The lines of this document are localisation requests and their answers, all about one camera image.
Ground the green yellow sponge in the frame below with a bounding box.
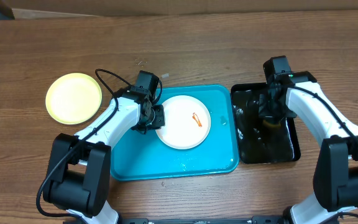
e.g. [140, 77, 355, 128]
[262, 119, 282, 129]

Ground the white plate with ketchup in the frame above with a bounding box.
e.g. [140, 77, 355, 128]
[156, 95, 211, 150]

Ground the yellow-green plate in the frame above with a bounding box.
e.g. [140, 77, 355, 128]
[45, 73, 103, 125]

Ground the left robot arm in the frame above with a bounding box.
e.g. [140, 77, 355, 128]
[35, 86, 165, 223]

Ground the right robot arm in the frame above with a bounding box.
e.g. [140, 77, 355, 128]
[259, 71, 358, 223]

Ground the black water tray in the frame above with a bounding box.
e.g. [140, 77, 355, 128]
[231, 83, 301, 164]

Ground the teal plastic tray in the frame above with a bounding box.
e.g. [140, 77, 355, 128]
[110, 85, 239, 181]

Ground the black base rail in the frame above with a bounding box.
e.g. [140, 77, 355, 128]
[117, 215, 292, 224]

